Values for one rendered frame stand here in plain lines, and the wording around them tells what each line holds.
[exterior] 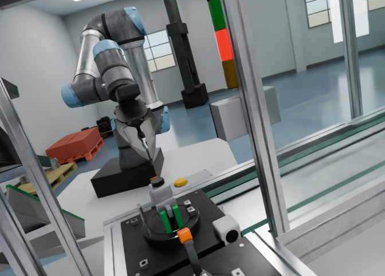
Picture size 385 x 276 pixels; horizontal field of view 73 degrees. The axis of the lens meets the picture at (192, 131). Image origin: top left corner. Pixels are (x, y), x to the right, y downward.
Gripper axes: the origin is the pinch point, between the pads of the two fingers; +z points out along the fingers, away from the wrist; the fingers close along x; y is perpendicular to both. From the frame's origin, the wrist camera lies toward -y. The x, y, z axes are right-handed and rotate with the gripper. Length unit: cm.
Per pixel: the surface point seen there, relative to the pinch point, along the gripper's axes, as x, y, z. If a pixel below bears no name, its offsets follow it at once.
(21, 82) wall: 149, 387, -411
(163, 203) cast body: 0.6, 5.1, 10.2
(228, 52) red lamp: -17.1, -20.1, -3.6
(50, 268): 36, 38, 7
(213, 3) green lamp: -16.8, -25.0, -10.1
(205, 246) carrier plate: -4.0, 4.4, 21.6
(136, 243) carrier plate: 9.1, 12.7, 14.5
